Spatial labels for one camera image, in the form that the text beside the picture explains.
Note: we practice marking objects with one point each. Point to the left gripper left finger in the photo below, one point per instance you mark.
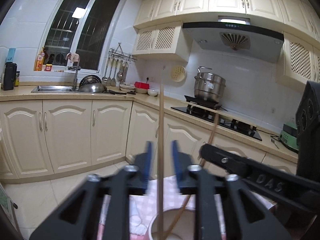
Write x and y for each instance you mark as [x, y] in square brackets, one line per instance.
[77, 217]

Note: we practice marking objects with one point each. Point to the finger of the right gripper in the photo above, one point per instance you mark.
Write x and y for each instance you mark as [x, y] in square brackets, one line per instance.
[269, 182]

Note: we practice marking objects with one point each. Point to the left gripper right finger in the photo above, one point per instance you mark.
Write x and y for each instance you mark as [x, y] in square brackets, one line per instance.
[245, 217]

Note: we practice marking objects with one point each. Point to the wooden chopstick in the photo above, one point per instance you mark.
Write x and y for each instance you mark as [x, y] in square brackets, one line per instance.
[160, 158]
[193, 168]

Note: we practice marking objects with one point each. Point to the green appliance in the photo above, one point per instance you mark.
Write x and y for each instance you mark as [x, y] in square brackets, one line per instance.
[288, 136]

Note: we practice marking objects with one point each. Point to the pink checkered tablecloth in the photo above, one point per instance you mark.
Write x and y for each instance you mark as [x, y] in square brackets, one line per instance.
[144, 208]

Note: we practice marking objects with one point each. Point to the range hood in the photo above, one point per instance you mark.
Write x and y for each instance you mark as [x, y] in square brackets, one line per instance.
[241, 39]

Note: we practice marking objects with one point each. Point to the red container on counter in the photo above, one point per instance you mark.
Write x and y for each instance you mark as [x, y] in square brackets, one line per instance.
[141, 85]

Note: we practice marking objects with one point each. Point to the steel bowl by sink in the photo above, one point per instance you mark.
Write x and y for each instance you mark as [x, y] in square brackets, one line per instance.
[92, 88]

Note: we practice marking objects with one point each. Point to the steel stock pot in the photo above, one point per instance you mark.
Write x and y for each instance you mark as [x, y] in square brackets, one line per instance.
[208, 86]

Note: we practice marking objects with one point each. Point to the steel colander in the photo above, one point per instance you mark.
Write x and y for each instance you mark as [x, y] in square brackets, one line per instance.
[90, 79]

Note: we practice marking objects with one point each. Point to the hanging utensil rack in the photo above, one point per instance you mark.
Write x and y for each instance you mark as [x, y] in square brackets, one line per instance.
[117, 66]

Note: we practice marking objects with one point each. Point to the round bamboo mat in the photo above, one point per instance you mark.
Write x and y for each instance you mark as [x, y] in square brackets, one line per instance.
[177, 73]

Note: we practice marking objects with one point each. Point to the steel faucet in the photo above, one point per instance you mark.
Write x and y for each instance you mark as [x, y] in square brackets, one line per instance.
[75, 80]

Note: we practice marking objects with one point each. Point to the steel sink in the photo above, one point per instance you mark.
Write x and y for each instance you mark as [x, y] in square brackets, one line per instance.
[52, 89]

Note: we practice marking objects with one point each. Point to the orange bottle on sill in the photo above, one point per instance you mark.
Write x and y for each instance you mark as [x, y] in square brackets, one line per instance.
[39, 60]

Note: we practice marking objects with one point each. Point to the window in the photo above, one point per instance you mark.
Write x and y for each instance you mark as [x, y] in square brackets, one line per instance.
[79, 26]

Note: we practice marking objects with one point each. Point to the black kettle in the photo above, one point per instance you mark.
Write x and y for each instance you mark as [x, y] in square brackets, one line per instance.
[9, 75]

